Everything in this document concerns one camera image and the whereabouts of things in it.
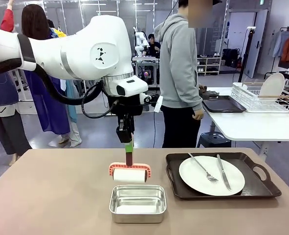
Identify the dark brown serving tray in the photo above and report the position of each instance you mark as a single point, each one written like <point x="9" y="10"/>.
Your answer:
<point x="256" y="191"/>
<point x="222" y="105"/>

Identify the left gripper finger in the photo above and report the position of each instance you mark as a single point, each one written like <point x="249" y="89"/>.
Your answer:
<point x="123" y="134"/>
<point x="130" y="148"/>

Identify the person's right hand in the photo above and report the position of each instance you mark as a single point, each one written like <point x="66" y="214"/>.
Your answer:
<point x="198" y="115"/>

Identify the steel rectangular tin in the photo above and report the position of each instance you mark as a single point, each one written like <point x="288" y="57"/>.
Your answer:
<point x="137" y="218"/>

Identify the white side table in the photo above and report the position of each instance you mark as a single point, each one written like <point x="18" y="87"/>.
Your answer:
<point x="256" y="124"/>

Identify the black bag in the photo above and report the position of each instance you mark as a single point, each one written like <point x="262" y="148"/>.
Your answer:
<point x="229" y="57"/>

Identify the silver fork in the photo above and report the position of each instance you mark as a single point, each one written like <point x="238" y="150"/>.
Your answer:
<point x="200" y="166"/>

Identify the small white background robot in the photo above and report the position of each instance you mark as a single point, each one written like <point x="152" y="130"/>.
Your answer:
<point x="140" y="39"/>

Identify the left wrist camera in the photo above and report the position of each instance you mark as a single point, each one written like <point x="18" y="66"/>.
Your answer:
<point x="159" y="104"/>

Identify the person in gray hoodie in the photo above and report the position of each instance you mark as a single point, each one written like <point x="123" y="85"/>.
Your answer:
<point x="176" y="61"/>

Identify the white shoe rack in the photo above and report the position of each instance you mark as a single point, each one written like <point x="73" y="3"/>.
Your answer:
<point x="209" y="66"/>

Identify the white open door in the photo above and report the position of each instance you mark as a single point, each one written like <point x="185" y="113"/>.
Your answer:
<point x="256" y="56"/>

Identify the person's left hand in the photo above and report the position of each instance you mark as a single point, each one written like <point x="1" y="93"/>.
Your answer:
<point x="202" y="88"/>

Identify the pink lint roller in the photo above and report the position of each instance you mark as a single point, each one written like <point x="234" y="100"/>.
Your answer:
<point x="129" y="176"/>

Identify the person's right forearm gray sleeve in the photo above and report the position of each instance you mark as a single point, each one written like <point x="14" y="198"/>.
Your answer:
<point x="194" y="93"/>

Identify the silver table knife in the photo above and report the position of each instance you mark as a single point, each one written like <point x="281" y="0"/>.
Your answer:
<point x="223" y="171"/>

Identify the dark blue metal stool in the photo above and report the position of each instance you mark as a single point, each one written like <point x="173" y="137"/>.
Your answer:
<point x="214" y="138"/>

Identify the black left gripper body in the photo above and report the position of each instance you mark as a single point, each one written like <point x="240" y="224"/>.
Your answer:
<point x="127" y="106"/>

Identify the seated person in black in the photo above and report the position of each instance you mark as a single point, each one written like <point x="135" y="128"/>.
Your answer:
<point x="154" y="46"/>

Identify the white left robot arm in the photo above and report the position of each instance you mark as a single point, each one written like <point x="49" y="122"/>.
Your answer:
<point x="80" y="49"/>

